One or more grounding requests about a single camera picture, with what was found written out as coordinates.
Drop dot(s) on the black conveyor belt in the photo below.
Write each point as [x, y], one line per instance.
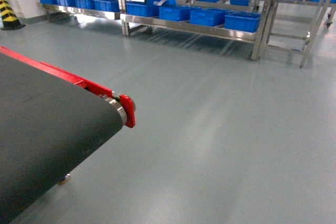
[48, 127]

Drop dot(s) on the stainless steel side table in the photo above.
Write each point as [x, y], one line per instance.
[292, 26]

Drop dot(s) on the yellow black safety cone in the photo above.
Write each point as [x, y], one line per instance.
[8, 17]

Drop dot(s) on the red conveyor side frame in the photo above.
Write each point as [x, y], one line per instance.
[122, 102]

